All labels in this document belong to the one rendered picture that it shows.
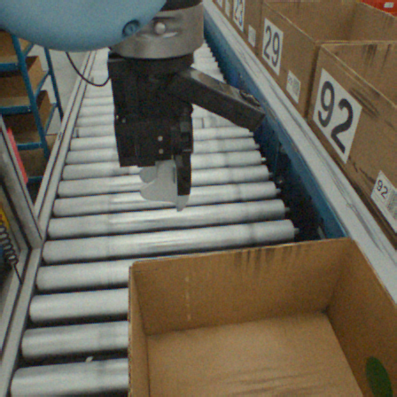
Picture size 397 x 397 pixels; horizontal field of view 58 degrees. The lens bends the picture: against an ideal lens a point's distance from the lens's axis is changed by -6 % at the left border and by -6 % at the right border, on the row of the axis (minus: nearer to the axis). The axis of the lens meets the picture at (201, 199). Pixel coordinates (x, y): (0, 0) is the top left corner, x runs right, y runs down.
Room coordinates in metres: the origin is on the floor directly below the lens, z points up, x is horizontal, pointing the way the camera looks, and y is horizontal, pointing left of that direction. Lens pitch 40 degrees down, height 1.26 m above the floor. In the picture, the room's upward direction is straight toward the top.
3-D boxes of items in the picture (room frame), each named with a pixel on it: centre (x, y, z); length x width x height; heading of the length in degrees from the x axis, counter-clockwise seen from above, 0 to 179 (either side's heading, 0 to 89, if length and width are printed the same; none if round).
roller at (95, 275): (0.45, 0.05, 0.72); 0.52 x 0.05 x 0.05; 98
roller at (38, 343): (0.32, 0.03, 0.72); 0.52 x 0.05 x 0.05; 98
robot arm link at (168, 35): (0.37, 0.04, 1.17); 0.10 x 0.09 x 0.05; 9
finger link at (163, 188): (0.36, 0.04, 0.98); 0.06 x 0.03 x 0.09; 99
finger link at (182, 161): (0.35, 0.02, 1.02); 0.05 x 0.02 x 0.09; 9
